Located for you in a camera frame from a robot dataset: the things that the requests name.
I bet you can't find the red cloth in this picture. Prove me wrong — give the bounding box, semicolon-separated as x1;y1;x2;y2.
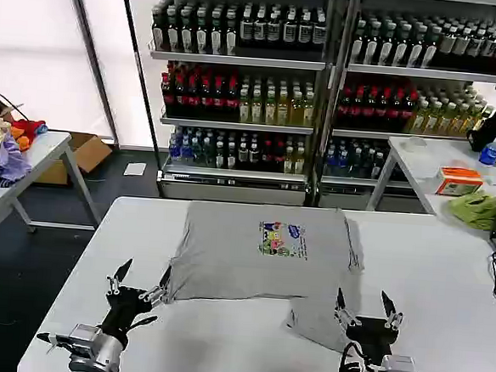
7;116;49;153

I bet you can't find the purple cloth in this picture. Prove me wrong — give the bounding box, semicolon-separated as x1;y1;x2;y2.
0;130;37;191

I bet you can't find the green cloth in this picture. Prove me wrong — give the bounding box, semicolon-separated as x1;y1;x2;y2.
443;188;496;232

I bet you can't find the brown cardboard box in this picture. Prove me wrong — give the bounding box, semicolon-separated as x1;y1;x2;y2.
33;130;115;189

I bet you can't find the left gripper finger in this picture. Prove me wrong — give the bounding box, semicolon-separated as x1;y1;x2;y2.
138;263;173;306
105;256;135;299

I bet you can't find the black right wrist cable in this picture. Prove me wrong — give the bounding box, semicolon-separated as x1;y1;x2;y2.
338;340;370;372

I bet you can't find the orange and white box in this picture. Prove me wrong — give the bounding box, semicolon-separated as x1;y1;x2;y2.
433;165;487;199

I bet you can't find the shelf of drink bottles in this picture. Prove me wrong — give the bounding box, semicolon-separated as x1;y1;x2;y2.
138;0;338;209
319;0;496;219

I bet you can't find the white paper sheet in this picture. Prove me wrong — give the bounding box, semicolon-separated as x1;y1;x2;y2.
122;161;149;178

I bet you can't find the white side table with laptop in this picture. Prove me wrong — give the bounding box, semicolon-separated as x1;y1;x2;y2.
363;133;496;244

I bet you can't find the dark window frame post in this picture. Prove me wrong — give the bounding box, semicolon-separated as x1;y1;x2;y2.
54;0;131;146

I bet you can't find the blue-labelled water bottle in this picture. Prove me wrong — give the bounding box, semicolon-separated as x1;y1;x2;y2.
477;134;496;167

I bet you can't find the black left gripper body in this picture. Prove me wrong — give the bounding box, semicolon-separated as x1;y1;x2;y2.
99;285;155;347

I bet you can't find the white tape roll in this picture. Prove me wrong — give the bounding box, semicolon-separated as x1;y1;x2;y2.
403;136;429;153

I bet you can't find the white side table with clothes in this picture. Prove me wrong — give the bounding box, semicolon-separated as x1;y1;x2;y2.
0;127;109;288

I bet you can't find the grey printed T-shirt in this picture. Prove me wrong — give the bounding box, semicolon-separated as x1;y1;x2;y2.
161;196;370;355

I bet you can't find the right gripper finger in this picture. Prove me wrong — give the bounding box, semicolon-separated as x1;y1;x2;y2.
333;287;364;328
378;289;407;330

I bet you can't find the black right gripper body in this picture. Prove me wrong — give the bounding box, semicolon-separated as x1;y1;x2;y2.
343;314;401;360

